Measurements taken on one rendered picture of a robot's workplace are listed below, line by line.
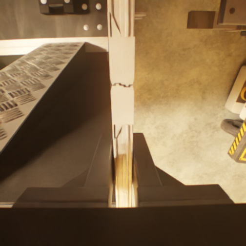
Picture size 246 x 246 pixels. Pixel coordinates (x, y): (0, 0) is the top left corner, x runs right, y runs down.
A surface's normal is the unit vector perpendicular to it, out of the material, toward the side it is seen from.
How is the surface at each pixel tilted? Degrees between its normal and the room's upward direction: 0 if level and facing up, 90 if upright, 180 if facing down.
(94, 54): 0
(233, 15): 0
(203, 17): 0
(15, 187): 90
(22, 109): 80
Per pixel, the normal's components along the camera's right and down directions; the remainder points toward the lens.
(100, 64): 0.01, 0.44
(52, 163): -0.01, -0.90
